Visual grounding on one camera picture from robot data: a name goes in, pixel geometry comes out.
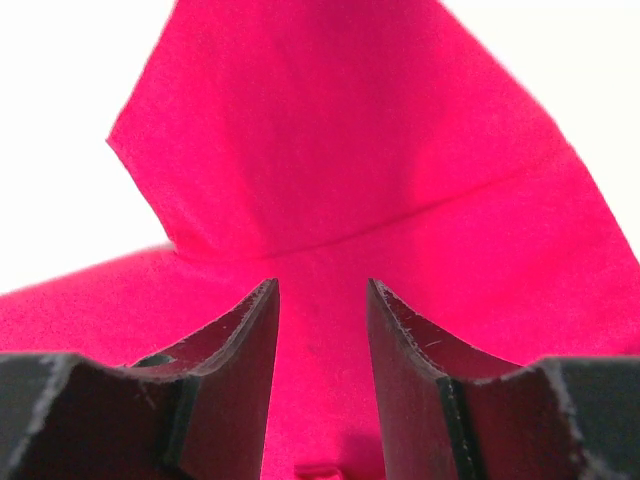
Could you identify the red t shirt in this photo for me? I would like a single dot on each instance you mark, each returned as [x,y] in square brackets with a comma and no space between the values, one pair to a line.
[324,143]

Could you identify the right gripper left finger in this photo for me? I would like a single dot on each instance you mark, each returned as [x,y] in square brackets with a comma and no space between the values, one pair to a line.
[196,410]

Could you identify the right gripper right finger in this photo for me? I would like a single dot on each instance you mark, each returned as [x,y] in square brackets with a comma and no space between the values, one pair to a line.
[450,411]

